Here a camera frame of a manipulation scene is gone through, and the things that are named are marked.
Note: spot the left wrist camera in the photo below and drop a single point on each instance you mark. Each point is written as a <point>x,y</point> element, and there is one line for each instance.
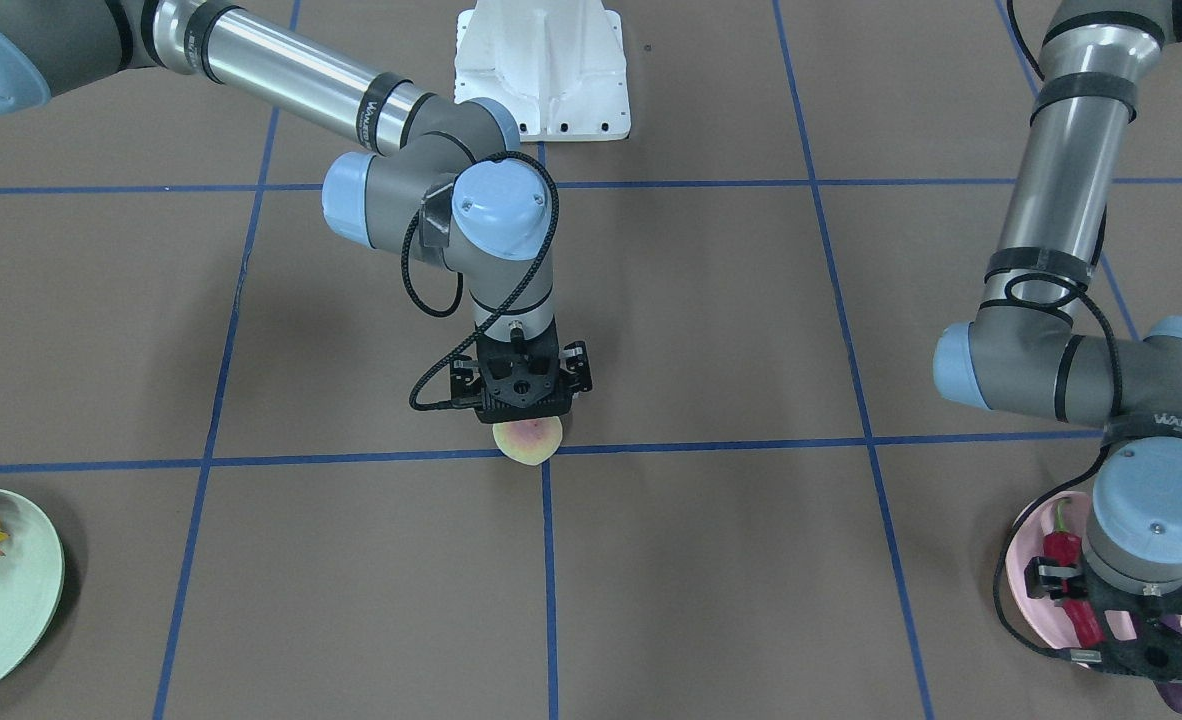
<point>1045,579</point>

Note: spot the green plate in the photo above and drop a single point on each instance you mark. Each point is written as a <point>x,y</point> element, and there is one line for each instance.
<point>32,576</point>

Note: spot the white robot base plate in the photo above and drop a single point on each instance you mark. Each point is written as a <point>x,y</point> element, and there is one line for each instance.
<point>558,67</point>

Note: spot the green pink peach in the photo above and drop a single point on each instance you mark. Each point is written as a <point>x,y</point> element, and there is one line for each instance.
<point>530,441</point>

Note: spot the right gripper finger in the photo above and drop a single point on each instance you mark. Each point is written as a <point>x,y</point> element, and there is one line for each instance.
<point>576,368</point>
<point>465,386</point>

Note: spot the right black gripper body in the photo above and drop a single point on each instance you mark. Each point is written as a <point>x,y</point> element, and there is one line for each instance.
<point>578,366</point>

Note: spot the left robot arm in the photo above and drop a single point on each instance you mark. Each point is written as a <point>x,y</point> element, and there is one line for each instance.
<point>1104,547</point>

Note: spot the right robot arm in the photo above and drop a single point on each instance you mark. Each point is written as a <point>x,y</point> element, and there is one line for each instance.
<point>432,180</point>

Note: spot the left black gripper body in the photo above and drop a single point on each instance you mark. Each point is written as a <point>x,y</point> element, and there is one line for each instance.
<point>1048,579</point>

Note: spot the brown table mat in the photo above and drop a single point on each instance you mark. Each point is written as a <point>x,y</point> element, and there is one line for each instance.
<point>763,511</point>

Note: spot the purple eggplant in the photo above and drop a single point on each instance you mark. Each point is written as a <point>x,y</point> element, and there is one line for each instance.
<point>1171,694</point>

